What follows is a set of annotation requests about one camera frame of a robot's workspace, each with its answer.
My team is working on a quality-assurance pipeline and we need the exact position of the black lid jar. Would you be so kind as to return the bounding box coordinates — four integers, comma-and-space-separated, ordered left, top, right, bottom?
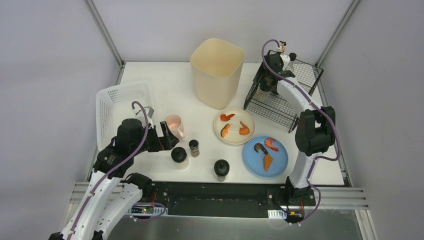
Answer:
213, 159, 230, 182
171, 147, 189, 170

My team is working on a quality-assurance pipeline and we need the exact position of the soy sauce bottle red label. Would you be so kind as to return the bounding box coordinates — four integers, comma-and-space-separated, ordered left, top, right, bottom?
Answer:
286, 52, 297, 73

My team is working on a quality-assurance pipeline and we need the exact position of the clear glass bottle gold cap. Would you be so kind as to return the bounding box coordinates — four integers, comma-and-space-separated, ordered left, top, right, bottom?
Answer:
278, 41, 287, 53

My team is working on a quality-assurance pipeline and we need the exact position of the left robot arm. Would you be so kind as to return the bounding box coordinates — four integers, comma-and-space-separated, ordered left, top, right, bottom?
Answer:
49, 118, 179, 240

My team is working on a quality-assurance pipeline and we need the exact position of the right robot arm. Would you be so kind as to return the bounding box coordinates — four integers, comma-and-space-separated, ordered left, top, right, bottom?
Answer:
262, 52, 336, 205

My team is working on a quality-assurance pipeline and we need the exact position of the pink mug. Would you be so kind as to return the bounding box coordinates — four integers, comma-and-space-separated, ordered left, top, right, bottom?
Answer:
164, 114, 185, 140

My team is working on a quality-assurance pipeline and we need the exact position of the small dark spice jar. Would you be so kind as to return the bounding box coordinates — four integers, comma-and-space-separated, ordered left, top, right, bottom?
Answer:
188, 139, 200, 158

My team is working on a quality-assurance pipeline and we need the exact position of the orange curved food piece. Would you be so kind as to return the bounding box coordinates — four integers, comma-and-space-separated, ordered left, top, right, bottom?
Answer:
239, 121, 250, 136

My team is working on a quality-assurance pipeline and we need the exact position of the orange dark food piece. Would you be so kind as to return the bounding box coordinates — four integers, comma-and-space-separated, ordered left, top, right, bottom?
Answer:
220, 123, 231, 138

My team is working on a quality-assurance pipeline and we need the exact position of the beige plastic bin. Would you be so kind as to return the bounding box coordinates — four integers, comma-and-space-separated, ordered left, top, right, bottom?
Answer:
189, 38, 246, 110

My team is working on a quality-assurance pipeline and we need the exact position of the white plastic basket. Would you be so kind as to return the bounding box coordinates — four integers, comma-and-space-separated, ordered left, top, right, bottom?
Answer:
95, 79, 158, 151

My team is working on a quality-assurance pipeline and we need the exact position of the beige plate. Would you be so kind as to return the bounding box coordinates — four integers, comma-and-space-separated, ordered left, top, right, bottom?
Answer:
213, 108, 256, 145

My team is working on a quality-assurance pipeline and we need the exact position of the orange food piece top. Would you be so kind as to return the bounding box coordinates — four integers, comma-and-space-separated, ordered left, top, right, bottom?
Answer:
220, 113, 235, 122

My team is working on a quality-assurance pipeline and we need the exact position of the red shrimp toy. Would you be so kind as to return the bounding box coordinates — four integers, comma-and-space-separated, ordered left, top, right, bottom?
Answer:
264, 137, 280, 152

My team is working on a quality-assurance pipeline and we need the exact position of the dark curved food piece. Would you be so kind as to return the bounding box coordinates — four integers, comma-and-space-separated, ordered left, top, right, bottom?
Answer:
254, 143, 269, 155

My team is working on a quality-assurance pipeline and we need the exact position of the orange fried food piece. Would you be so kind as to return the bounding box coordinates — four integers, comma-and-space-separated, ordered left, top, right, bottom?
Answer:
263, 154, 274, 172

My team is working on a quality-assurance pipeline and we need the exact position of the blue plate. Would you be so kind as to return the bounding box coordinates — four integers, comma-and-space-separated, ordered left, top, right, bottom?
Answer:
243, 136, 289, 178

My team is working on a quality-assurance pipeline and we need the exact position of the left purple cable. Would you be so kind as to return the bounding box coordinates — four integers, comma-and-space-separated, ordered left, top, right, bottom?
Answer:
66, 100, 151, 240

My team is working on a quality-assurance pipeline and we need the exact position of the purple cable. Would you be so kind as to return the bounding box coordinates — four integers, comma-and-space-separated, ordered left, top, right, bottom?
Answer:
66, 100, 151, 240
260, 39, 343, 226

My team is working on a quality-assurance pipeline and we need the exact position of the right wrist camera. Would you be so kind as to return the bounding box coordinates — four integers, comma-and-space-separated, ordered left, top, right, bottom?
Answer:
279, 52, 290, 71

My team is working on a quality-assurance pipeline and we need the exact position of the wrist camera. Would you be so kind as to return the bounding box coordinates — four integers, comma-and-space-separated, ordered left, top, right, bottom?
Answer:
279, 52, 290, 71
132, 106, 154, 128

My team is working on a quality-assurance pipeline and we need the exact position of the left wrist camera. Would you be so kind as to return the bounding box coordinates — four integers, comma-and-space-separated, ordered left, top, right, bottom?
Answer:
132, 106, 154, 128

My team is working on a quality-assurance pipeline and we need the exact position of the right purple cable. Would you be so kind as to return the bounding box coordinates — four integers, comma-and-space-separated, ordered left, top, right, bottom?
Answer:
260, 39, 343, 226

